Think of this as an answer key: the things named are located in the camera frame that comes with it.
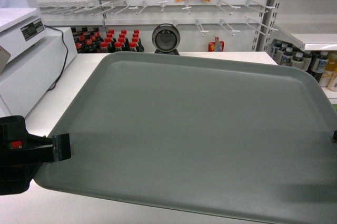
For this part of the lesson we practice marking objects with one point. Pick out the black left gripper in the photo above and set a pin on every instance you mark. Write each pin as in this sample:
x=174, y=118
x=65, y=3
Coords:
x=23, y=153

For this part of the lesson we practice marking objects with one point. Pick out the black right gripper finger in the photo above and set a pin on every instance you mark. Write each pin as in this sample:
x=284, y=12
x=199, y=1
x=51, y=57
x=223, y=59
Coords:
x=334, y=138

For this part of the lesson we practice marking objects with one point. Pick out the grey rectangular serving tray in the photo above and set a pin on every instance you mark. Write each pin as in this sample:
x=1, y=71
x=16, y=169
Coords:
x=232, y=139

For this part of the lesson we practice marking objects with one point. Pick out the white cash register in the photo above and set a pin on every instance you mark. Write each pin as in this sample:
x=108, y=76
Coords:
x=38, y=54

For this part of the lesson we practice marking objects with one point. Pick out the red capped soy bottles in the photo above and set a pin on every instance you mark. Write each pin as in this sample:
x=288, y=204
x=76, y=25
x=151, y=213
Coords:
x=91, y=41

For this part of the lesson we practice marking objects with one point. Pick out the red snack bag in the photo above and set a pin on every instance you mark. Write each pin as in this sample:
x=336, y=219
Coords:
x=216, y=46

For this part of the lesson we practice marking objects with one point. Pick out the white perforated shelf upright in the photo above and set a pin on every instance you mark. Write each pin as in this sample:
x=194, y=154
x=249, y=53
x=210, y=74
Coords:
x=262, y=41

